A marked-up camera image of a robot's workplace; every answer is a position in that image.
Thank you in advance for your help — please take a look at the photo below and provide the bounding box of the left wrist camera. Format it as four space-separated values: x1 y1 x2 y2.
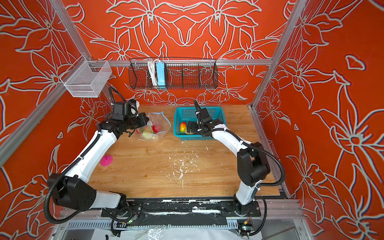
112 99 140 122

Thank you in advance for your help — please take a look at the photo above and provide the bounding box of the light blue box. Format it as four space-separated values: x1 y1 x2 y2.
156 62 166 88

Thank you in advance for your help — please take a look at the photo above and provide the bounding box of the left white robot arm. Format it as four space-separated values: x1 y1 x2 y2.
44 99 149 225

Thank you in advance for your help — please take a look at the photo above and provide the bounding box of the pink plastic cup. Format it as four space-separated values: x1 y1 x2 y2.
100 155 114 167

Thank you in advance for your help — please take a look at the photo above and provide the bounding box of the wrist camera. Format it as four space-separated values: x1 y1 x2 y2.
196 108 213 125
112 99 140 122

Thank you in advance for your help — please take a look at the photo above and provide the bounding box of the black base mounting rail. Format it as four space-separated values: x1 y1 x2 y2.
119 197 262 218

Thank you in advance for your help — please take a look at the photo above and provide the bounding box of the white cable bundle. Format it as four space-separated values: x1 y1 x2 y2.
147 59 159 87

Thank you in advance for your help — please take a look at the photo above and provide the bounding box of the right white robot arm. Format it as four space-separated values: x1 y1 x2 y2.
185 117 286 238

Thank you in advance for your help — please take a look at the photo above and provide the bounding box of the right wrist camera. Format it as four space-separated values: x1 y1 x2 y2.
196 108 213 125

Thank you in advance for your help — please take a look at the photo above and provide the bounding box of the clear zip top bag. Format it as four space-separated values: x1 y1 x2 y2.
135 112 171 141

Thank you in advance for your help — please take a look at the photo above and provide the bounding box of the red apple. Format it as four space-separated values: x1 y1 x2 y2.
152 125 159 134

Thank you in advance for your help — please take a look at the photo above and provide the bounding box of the clear plastic wall bin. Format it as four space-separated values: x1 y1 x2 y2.
60 61 112 98

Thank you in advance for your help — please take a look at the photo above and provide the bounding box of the black wire wall basket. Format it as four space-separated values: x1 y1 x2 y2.
128 57 219 90

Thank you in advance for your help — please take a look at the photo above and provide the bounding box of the red yellow mango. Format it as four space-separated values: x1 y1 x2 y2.
180 122 188 134

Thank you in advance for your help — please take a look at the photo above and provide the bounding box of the teal plastic basket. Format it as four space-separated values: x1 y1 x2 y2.
173 106 227 141

